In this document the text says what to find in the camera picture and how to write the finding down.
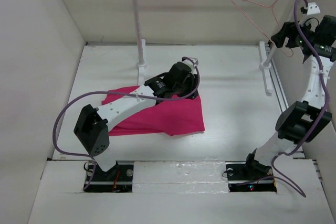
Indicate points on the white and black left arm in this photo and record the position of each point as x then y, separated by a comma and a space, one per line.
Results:
94, 124

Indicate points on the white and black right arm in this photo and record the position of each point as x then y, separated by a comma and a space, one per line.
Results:
306, 118

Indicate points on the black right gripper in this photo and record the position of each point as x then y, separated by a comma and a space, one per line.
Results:
291, 29

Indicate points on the pink trousers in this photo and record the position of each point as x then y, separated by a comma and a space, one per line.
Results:
170, 117

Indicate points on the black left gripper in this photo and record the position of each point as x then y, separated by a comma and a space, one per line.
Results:
191, 79

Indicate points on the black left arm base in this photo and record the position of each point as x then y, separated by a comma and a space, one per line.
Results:
119, 179

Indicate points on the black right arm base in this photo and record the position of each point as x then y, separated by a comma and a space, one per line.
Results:
242, 179

